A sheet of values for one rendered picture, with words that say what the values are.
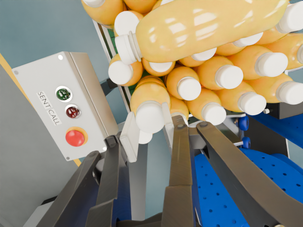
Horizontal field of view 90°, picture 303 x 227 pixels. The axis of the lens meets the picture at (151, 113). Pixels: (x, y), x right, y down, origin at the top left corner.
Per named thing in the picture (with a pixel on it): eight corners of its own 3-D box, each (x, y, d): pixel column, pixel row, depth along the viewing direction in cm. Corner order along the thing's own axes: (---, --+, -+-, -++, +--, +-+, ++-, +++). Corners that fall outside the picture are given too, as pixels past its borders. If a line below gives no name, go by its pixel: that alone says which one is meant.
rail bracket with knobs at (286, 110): (248, 109, 50) (271, 122, 40) (246, 88, 47) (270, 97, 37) (279, 101, 49) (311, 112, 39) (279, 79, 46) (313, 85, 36)
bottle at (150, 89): (134, 98, 39) (121, 132, 22) (140, 71, 37) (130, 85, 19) (160, 104, 40) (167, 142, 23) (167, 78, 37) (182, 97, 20)
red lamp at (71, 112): (71, 118, 29) (67, 120, 28) (65, 107, 28) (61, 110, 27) (81, 115, 29) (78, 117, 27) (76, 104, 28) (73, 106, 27)
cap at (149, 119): (134, 124, 22) (132, 130, 20) (140, 99, 20) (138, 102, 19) (160, 130, 22) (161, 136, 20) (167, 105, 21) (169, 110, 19)
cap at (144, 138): (130, 127, 31) (129, 131, 30) (147, 120, 31) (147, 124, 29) (138, 142, 32) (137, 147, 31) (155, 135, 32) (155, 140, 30)
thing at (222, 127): (190, 134, 50) (203, 159, 38) (189, 128, 49) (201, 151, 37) (221, 126, 49) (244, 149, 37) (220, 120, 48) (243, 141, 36)
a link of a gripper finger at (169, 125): (164, 125, 13) (172, 123, 13) (161, 102, 20) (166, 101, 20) (172, 152, 15) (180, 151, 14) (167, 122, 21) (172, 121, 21)
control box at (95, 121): (85, 138, 42) (65, 162, 32) (47, 65, 35) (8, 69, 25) (119, 129, 41) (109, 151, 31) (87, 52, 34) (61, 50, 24)
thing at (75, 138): (72, 146, 31) (70, 149, 30) (64, 131, 30) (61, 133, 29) (89, 141, 31) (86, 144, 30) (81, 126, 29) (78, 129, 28)
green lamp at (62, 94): (61, 101, 28) (58, 103, 27) (56, 89, 27) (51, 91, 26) (72, 97, 27) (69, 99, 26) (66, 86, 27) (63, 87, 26)
